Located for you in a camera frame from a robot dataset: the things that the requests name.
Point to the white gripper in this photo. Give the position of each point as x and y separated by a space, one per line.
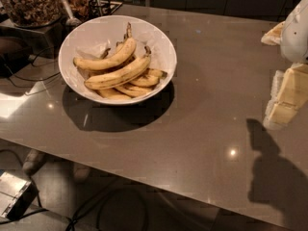
295 36

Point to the small right yellow banana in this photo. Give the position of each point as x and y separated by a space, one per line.
149 78

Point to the long front yellow banana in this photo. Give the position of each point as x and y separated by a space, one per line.
121 76

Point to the white ceramic bowl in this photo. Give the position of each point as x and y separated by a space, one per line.
106 31

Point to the dark snack container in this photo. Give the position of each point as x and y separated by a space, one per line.
80 9

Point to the metal scoop spoon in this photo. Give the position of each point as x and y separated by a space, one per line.
71 21

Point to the glass jar of nuts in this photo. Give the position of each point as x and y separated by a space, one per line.
32 13

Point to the grey metal box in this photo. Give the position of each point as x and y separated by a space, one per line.
16 195

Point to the black device with cable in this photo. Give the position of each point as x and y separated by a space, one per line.
24 71

